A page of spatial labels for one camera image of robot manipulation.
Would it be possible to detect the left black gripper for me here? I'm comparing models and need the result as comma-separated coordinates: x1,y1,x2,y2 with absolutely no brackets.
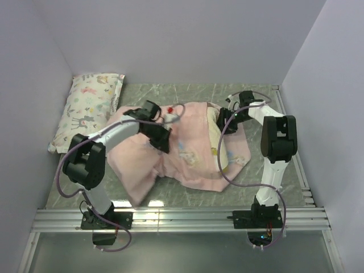
142,122,172,153

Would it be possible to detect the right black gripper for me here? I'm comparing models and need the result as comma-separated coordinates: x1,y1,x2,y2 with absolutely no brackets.
212,107,252,137

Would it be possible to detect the cream yellow-edged pillow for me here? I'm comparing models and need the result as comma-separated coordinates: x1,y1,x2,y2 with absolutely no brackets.
206,106,229,172

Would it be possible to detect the pink pillowcase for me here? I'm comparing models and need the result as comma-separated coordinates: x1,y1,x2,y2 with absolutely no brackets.
107,102,251,206

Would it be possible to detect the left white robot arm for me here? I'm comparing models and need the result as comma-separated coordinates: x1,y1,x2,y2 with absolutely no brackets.
57,101,180,229

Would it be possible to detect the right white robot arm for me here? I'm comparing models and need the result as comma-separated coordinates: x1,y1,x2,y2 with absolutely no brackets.
217,90,297,229

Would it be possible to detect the white patterned pillow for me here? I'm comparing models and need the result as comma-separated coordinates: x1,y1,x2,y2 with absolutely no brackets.
48,73,125,154

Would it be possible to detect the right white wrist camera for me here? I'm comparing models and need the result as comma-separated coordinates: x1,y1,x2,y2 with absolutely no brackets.
225,94,239,110

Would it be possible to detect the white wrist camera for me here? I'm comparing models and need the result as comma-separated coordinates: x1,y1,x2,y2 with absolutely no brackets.
225,94,239,110
163,106,180,125

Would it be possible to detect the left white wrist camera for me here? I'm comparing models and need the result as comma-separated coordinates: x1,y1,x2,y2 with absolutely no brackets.
163,106,180,125

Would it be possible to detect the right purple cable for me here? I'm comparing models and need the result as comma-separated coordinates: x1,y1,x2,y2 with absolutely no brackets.
217,91,287,248

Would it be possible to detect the purple cable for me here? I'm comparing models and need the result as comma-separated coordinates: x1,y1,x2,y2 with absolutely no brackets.
56,104,187,253
217,91,287,248

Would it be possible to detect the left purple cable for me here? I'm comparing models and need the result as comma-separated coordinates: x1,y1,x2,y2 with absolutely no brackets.
56,104,187,253

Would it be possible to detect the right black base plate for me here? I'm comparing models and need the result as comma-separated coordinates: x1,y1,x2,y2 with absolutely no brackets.
227,210,283,229

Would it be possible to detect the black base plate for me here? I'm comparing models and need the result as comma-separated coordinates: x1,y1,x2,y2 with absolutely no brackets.
80,211,133,230
227,210,283,229

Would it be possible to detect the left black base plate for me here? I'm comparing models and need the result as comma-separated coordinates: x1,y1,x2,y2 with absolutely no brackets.
80,211,133,230

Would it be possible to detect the aluminium mounting rail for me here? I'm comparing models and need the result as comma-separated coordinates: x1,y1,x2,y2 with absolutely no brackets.
31,207,331,233

